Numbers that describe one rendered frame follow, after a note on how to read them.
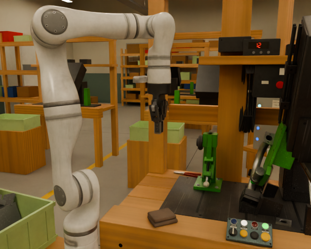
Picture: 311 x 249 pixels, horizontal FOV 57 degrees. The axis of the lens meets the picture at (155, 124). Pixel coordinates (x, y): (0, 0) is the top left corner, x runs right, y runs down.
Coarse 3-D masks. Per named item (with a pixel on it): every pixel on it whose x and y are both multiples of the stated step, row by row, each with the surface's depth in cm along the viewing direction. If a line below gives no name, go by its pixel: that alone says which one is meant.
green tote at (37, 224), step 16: (0, 192) 127; (16, 192) 124; (32, 208) 120; (48, 208) 112; (16, 224) 99; (32, 224) 106; (48, 224) 114; (0, 240) 94; (16, 240) 100; (32, 240) 107; (48, 240) 114
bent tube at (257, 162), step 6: (270, 132) 120; (264, 138) 119; (270, 138) 121; (264, 144) 121; (270, 144) 117; (258, 150) 127; (264, 150) 125; (258, 156) 127; (258, 162) 127; (252, 168) 126; (252, 186) 120
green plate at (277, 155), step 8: (280, 128) 112; (280, 136) 109; (280, 144) 110; (272, 152) 112; (280, 152) 111; (288, 152) 110; (272, 160) 111; (280, 160) 112; (288, 160) 111; (264, 168) 118; (288, 168) 111
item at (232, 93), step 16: (160, 0) 149; (224, 0) 140; (240, 0) 138; (224, 16) 142; (240, 16) 139; (224, 32) 143; (240, 32) 141; (224, 80) 147; (240, 80) 145; (224, 96) 149; (240, 96) 146; (224, 112) 150; (224, 128) 152; (160, 144) 164; (224, 144) 153; (240, 144) 151; (160, 160) 166; (224, 160) 155; (240, 160) 152; (224, 176) 157; (240, 176) 154
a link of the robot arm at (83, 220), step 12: (84, 180) 74; (96, 180) 77; (84, 192) 73; (96, 192) 76; (84, 204) 76; (96, 204) 77; (72, 216) 78; (84, 216) 77; (96, 216) 77; (72, 228) 75; (84, 228) 75
